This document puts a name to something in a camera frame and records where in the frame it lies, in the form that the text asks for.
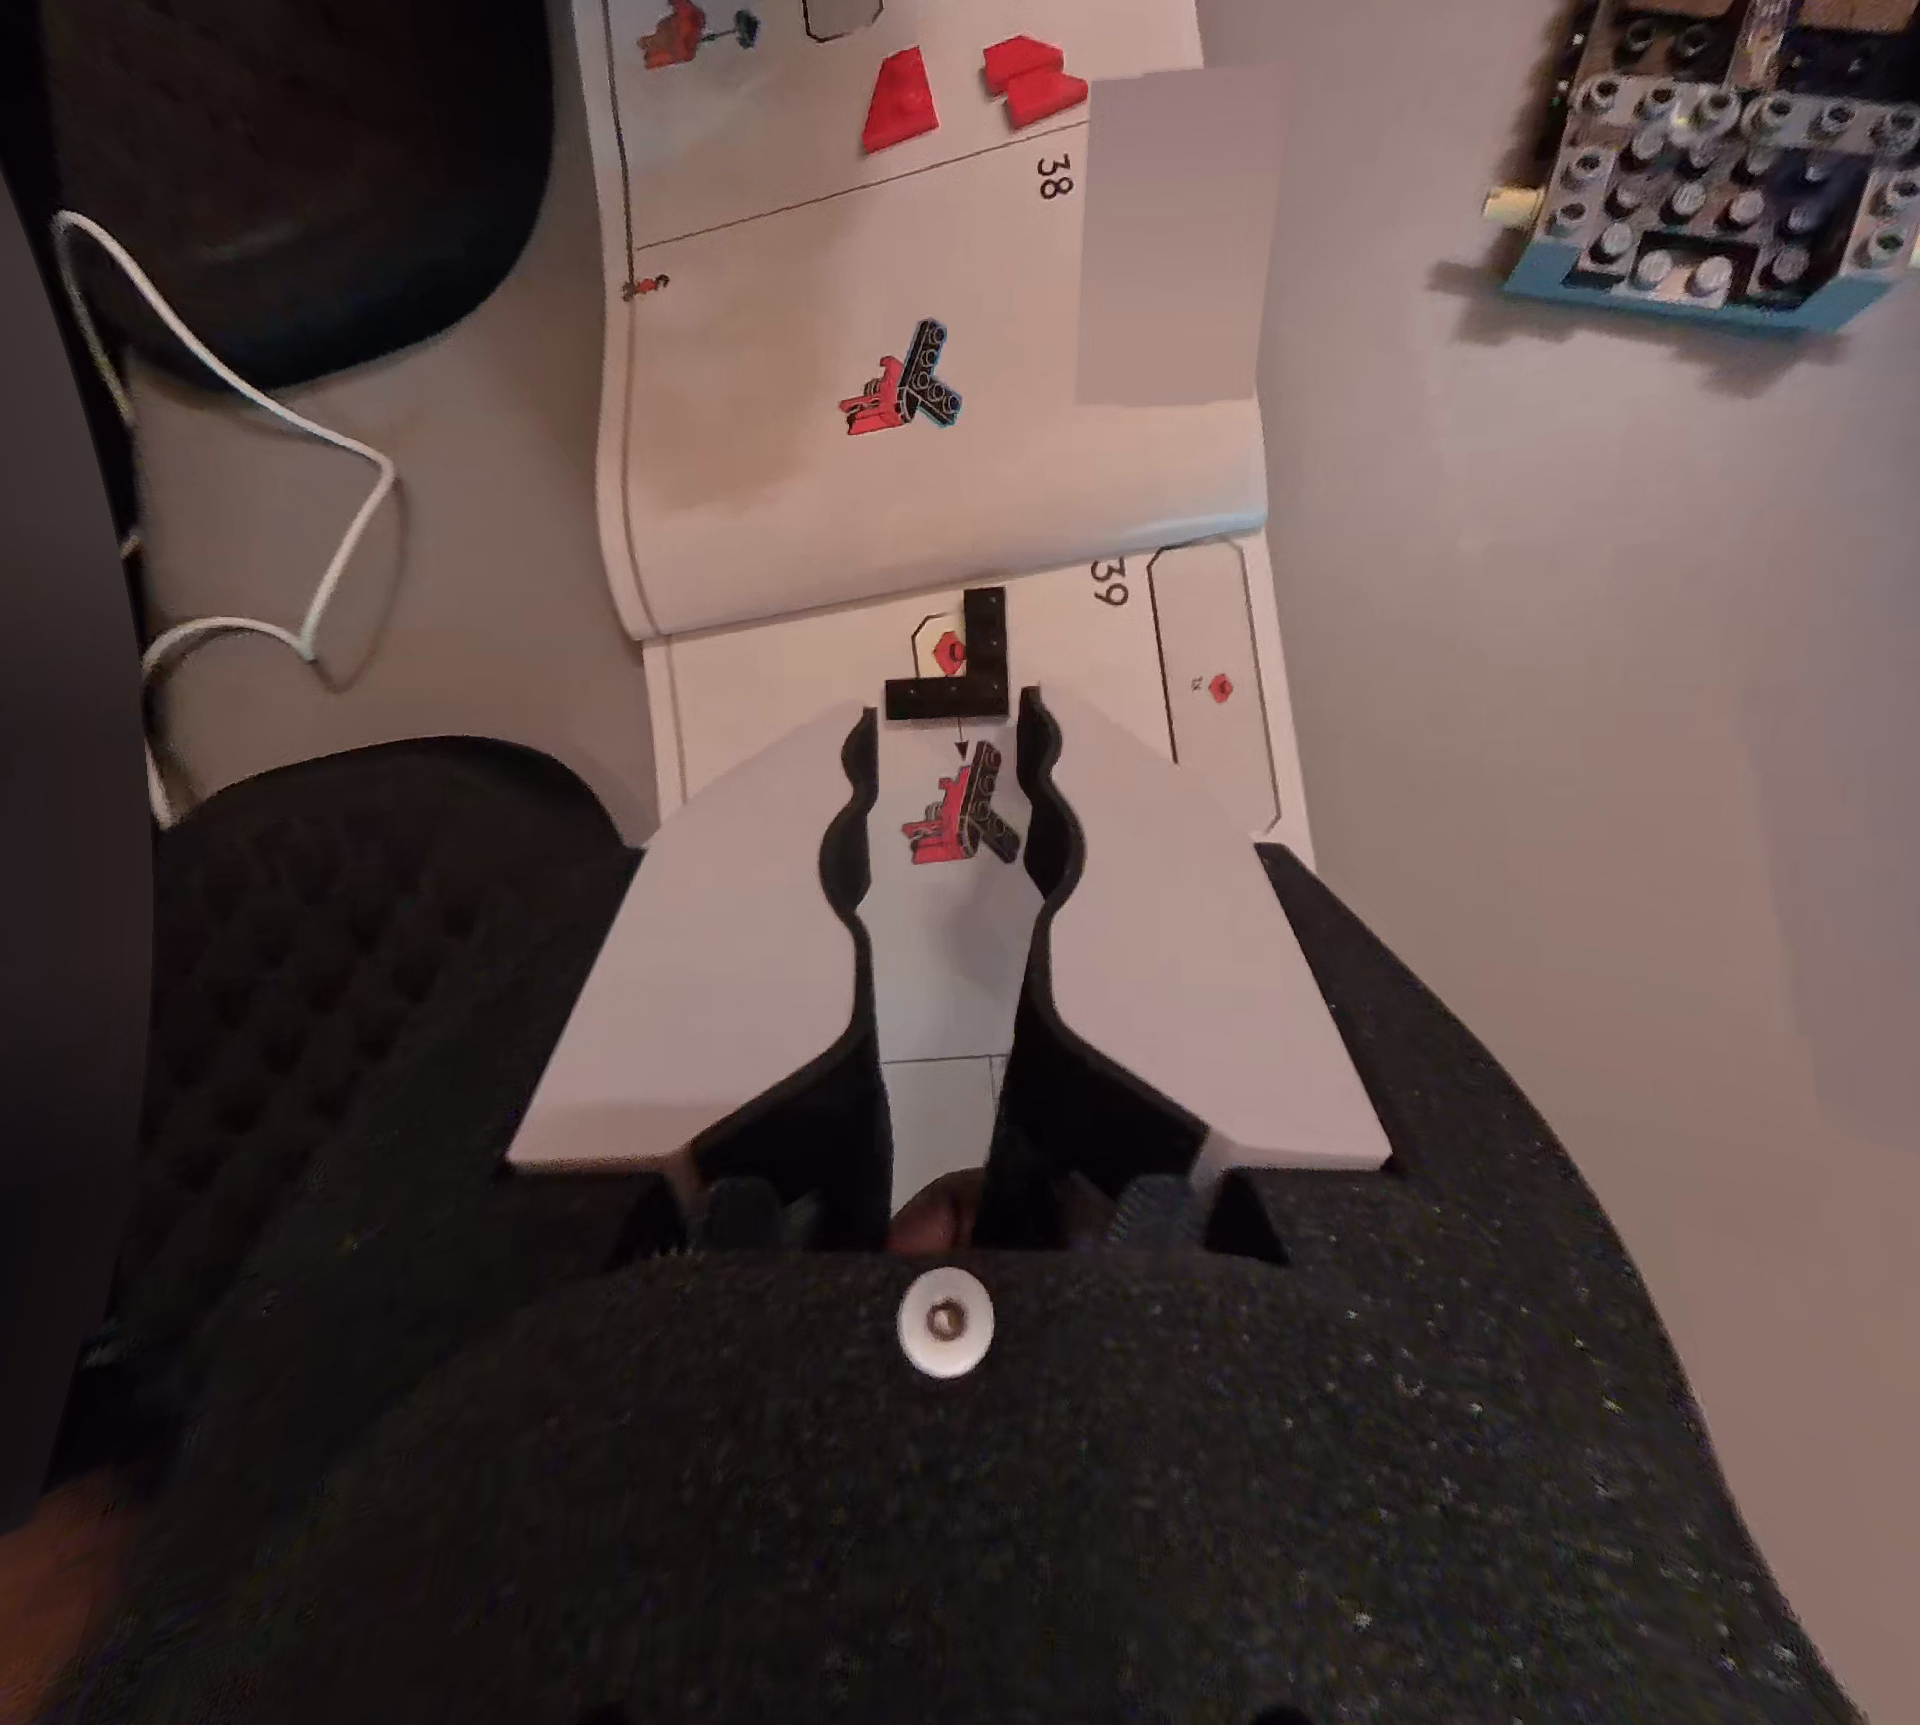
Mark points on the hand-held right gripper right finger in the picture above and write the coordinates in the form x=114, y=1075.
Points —
x=1200, y=1006

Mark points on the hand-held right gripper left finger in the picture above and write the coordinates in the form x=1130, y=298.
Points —
x=705, y=1006

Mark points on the black L-shaped lego plate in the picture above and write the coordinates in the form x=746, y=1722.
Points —
x=945, y=701

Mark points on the lego instruction booklet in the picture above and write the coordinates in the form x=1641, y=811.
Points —
x=750, y=480

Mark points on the red lego wedge piece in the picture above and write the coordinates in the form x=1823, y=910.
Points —
x=900, y=105

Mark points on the red lego slope piece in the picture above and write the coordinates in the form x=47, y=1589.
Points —
x=1033, y=83

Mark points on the partly built lego car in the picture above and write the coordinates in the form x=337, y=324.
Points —
x=1710, y=151

